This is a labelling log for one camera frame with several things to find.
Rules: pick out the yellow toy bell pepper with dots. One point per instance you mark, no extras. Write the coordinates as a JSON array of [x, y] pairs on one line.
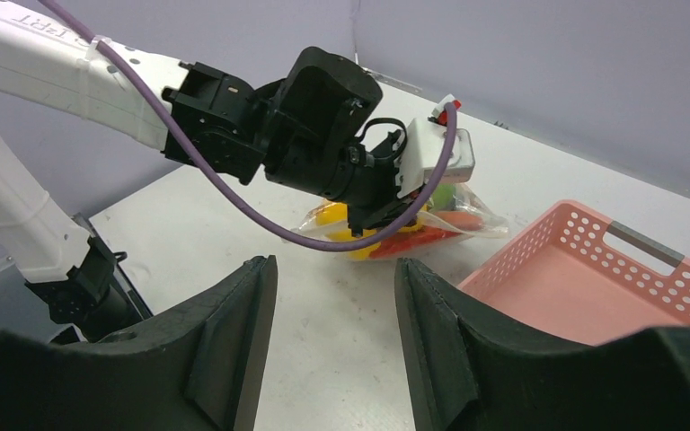
[[351, 232]]

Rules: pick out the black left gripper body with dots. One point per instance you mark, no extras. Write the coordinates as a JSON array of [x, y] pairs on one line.
[[371, 191]]

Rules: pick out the pink perforated plastic basket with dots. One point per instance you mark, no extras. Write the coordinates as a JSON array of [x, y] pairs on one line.
[[582, 276]]

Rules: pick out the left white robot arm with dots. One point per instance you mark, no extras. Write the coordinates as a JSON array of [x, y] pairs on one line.
[[304, 131]]

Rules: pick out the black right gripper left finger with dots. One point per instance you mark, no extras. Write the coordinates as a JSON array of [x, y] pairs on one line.
[[196, 366]]

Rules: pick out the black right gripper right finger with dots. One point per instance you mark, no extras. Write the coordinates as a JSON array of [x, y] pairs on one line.
[[471, 367]]

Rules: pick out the aluminium table edge rail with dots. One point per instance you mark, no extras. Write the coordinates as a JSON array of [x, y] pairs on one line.
[[394, 82]]

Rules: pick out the green toy apple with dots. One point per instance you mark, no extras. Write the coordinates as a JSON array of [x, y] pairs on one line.
[[443, 198]]

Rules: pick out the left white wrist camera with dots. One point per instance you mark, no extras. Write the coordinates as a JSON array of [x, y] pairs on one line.
[[425, 141]]

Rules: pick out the red watermelon slice toy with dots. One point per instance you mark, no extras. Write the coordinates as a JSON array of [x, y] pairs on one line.
[[431, 228]]

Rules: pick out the clear dotted zip top bag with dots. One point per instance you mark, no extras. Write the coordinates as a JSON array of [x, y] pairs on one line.
[[495, 226]]

